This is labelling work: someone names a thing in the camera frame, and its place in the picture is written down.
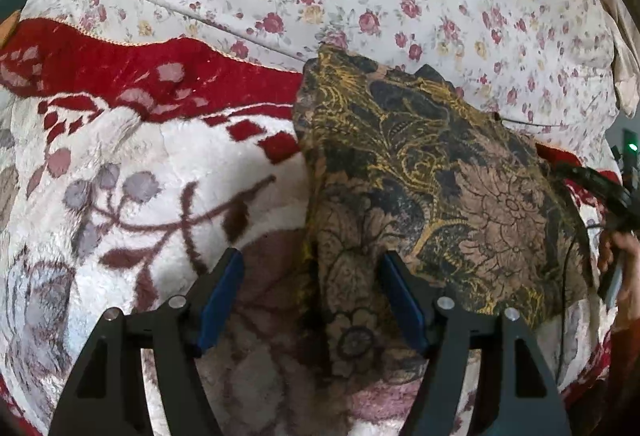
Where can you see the person's right forearm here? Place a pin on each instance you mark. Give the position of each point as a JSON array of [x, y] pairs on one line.
[[625, 376]]

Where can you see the dark floral print garment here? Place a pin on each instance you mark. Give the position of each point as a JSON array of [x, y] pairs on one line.
[[425, 176]]

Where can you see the orange checked towel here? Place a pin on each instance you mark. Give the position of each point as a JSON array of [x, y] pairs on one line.
[[7, 28]]

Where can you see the beige cloth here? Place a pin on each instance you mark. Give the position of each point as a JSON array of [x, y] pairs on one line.
[[627, 66]]

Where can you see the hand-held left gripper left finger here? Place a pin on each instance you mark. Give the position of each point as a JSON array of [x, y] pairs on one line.
[[220, 306]]

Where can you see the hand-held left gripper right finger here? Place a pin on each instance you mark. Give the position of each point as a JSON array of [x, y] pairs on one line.
[[407, 306]]

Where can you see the person's right hand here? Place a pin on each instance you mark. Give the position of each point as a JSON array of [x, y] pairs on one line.
[[631, 276]]

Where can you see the red and white floral blanket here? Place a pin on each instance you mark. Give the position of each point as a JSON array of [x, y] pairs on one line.
[[150, 166]]

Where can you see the black device with green light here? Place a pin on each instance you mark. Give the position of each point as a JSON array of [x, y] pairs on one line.
[[632, 151]]

